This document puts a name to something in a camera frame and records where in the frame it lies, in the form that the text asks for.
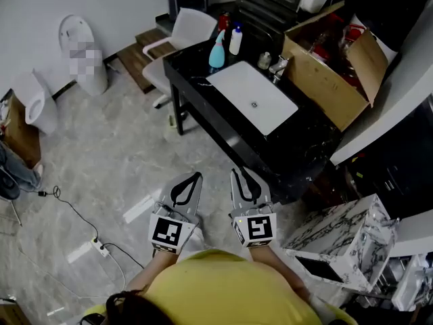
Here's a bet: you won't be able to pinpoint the teal spray bottle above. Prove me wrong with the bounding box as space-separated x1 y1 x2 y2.
208 29 227 70

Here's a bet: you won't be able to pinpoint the person's yellow shirt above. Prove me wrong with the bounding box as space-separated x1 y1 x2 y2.
83 248 358 325

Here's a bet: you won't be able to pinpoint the black cabinet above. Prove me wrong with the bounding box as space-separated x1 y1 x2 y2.
344 95 433 220

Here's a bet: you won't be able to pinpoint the person's left forearm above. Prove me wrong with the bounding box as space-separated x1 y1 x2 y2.
127 248 181 293

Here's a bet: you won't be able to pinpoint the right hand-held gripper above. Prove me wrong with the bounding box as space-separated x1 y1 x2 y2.
229 167 278 249

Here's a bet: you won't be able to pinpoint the black marble vanity counter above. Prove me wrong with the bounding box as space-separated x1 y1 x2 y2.
162 38 343 205

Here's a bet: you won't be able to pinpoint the chrome faucet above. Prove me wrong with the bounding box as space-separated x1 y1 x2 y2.
268 55 291 85

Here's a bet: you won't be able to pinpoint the tall white toilet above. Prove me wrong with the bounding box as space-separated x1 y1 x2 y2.
58 14 110 97

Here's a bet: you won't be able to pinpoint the white marble pattern cabinet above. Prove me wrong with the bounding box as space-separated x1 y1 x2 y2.
283 194 401 293

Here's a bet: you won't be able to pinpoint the black power cable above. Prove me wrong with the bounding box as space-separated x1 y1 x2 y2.
99 242 145 271

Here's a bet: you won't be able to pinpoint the person's right forearm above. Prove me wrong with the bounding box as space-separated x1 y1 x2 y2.
249 244 311 303

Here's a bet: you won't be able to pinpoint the white cable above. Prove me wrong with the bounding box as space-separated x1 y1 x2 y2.
107 253 127 293

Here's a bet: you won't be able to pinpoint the white office chair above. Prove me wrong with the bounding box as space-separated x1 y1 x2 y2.
141 7 219 110

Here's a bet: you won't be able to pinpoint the stack of black panels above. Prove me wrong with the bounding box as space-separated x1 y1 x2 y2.
234 0 306 49

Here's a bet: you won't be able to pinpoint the red items in box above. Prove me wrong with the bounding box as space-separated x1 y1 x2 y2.
303 13 370 96

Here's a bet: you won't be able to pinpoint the large open cardboard box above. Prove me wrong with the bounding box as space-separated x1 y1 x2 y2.
281 0 390 133

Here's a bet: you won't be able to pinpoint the white sink basin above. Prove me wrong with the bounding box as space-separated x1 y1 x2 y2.
206 60 300 137

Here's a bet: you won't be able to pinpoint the white pump bottle blue cap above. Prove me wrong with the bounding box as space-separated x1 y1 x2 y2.
229 22 244 56

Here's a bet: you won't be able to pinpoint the white urinal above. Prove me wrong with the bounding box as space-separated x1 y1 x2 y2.
12 68 60 136

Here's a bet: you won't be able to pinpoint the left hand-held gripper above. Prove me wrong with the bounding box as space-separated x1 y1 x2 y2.
147 171 204 255

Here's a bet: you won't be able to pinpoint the long white panel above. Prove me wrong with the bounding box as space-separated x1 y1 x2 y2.
329 0 433 166

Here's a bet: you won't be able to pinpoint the small glass jar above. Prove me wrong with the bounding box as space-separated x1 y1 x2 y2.
257 51 273 70

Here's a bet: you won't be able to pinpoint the white power strip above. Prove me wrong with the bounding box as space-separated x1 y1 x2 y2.
90 236 112 258

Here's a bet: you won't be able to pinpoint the brown wooden steps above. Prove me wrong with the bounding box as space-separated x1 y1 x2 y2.
116 27 177 95

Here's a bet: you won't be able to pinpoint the brown cardboard box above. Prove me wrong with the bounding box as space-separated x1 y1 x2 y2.
0 88 43 169

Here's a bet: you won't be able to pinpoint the black cable with adapter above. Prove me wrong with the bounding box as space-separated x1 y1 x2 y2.
37 185 99 244

